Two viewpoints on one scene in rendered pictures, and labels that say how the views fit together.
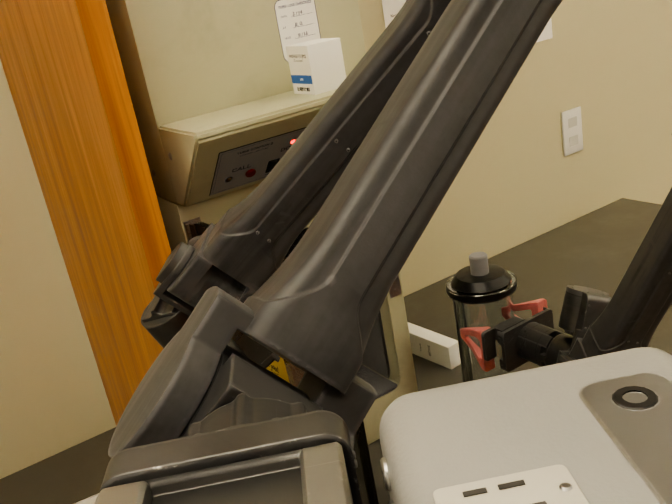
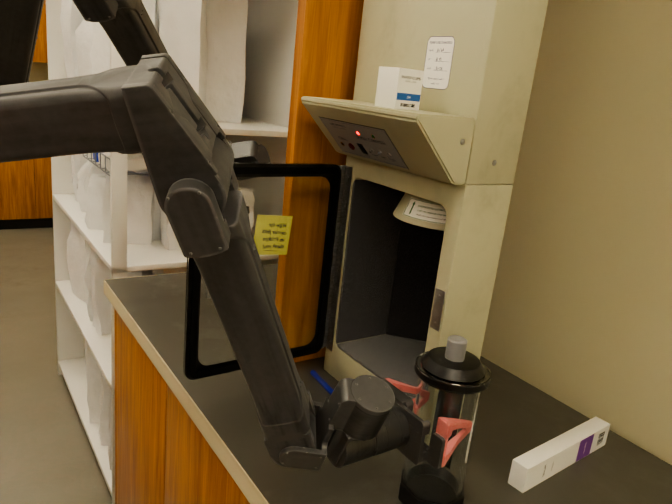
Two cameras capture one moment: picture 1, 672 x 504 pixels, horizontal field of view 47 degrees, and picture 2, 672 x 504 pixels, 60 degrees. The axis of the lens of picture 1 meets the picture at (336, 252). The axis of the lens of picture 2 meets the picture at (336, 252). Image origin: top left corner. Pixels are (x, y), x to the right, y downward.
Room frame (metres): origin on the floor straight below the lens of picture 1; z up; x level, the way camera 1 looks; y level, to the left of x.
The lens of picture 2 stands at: (0.83, -0.95, 1.54)
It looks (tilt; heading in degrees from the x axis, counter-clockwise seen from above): 16 degrees down; 85
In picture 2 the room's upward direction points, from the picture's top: 6 degrees clockwise
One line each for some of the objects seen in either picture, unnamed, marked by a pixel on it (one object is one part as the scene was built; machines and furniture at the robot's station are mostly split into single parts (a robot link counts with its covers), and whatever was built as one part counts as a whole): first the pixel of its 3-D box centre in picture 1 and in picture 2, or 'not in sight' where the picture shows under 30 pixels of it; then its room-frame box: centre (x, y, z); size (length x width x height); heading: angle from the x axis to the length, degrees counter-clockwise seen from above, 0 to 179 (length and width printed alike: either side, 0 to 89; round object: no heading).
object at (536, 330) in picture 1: (539, 344); (385, 428); (0.99, -0.27, 1.09); 0.10 x 0.07 x 0.07; 120
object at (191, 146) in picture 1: (300, 136); (376, 136); (0.97, 0.02, 1.46); 0.32 x 0.12 x 0.10; 120
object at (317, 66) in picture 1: (316, 66); (398, 88); (0.99, -0.02, 1.54); 0.05 x 0.05 x 0.06; 31
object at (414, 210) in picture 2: not in sight; (442, 205); (1.11, 0.08, 1.34); 0.18 x 0.18 x 0.05
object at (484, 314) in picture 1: (487, 342); (441, 431); (1.08, -0.21, 1.06); 0.11 x 0.11 x 0.21
